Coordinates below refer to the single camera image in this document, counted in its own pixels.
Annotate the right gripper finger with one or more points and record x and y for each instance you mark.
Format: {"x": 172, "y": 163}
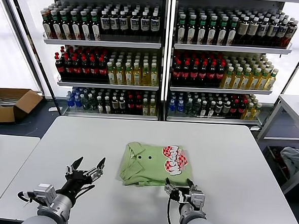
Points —
{"x": 171, "y": 188}
{"x": 192, "y": 186}

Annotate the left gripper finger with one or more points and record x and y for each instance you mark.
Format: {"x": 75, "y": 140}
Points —
{"x": 73, "y": 167}
{"x": 97, "y": 172}

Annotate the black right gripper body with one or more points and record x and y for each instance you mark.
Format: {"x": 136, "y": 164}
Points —
{"x": 183, "y": 195}

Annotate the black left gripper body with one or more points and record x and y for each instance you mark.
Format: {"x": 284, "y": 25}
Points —
{"x": 78, "y": 181}

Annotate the light green polo shirt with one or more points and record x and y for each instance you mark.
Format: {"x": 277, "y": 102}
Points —
{"x": 148, "y": 167}

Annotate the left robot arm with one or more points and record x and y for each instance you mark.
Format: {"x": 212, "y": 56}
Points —
{"x": 57, "y": 208}

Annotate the white paper scrap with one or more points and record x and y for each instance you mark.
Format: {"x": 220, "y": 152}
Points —
{"x": 55, "y": 109}

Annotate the clear green bottle white cap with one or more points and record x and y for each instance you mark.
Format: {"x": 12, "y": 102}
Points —
{"x": 197, "y": 108}
{"x": 93, "y": 104}
{"x": 85, "y": 103}
{"x": 189, "y": 108}

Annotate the blue water bottle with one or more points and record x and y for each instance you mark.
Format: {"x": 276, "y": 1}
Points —
{"x": 173, "y": 106}
{"x": 77, "y": 102}
{"x": 181, "y": 106}
{"x": 69, "y": 100}

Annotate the cola bottle red cap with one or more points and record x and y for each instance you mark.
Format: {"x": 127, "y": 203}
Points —
{"x": 139, "y": 106}
{"x": 212, "y": 75}
{"x": 185, "y": 73}
{"x": 242, "y": 110}
{"x": 85, "y": 69}
{"x": 131, "y": 105}
{"x": 194, "y": 74}
{"x": 94, "y": 70}
{"x": 234, "y": 110}
{"x": 203, "y": 74}
{"x": 68, "y": 68}
{"x": 76, "y": 69}
{"x": 176, "y": 73}
{"x": 220, "y": 75}
{"x": 103, "y": 70}
{"x": 59, "y": 67}

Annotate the yellow juice bottle green label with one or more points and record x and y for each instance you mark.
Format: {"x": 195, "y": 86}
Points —
{"x": 128, "y": 76}
{"x": 111, "y": 75}
{"x": 263, "y": 80}
{"x": 254, "y": 80}
{"x": 271, "y": 80}
{"x": 146, "y": 77}
{"x": 137, "y": 76}
{"x": 227, "y": 80}
{"x": 146, "y": 108}
{"x": 246, "y": 80}
{"x": 119, "y": 76}
{"x": 248, "y": 113}
{"x": 256, "y": 113}
{"x": 237, "y": 80}
{"x": 154, "y": 77}
{"x": 152, "y": 108}

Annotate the black storage crate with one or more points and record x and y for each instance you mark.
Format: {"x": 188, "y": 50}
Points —
{"x": 272, "y": 156}

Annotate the brown cardboard box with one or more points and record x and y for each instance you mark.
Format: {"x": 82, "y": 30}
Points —
{"x": 2, "y": 114}

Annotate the dark red cloth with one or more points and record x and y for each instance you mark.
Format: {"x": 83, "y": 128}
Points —
{"x": 283, "y": 164}

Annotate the pale plastic wrapped parts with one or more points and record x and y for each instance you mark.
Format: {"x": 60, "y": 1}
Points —
{"x": 3, "y": 101}

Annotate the grey crumpled cloth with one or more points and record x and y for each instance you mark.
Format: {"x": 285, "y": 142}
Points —
{"x": 292, "y": 158}

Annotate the grey metal shelf unit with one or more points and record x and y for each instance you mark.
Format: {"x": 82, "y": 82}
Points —
{"x": 232, "y": 49}
{"x": 105, "y": 43}

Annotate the dark bottle green cap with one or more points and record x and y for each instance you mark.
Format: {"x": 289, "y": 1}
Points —
{"x": 56, "y": 26}
{"x": 192, "y": 30}
{"x": 212, "y": 32}
{"x": 202, "y": 31}
{"x": 222, "y": 32}
{"x": 75, "y": 26}
{"x": 65, "y": 27}
{"x": 182, "y": 30}
{"x": 232, "y": 33}
{"x": 47, "y": 25}
{"x": 95, "y": 27}
{"x": 85, "y": 27}

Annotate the dark bottle blue white label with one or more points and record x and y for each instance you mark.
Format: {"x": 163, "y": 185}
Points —
{"x": 115, "y": 23}
{"x": 282, "y": 32}
{"x": 155, "y": 24}
{"x": 145, "y": 24}
{"x": 291, "y": 33}
{"x": 123, "y": 23}
{"x": 263, "y": 31}
{"x": 134, "y": 23}
{"x": 105, "y": 23}
{"x": 273, "y": 32}

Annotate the dark bottle beige label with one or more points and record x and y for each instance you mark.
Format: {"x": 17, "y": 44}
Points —
{"x": 253, "y": 30}
{"x": 243, "y": 30}

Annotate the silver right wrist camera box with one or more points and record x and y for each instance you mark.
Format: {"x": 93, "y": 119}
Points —
{"x": 197, "y": 198}

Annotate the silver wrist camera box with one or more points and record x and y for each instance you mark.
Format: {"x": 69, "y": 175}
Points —
{"x": 197, "y": 198}
{"x": 45, "y": 192}

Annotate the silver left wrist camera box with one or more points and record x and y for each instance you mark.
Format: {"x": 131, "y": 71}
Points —
{"x": 45, "y": 192}

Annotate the thin black window post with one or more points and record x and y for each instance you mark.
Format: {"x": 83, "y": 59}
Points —
{"x": 33, "y": 44}

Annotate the white metal frame table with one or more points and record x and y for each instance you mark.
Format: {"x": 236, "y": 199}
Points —
{"x": 295, "y": 105}

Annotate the thick grey window post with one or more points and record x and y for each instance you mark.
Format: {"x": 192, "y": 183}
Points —
{"x": 21, "y": 36}

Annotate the thin dark window post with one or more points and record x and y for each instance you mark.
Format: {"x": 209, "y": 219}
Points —
{"x": 297, "y": 67}

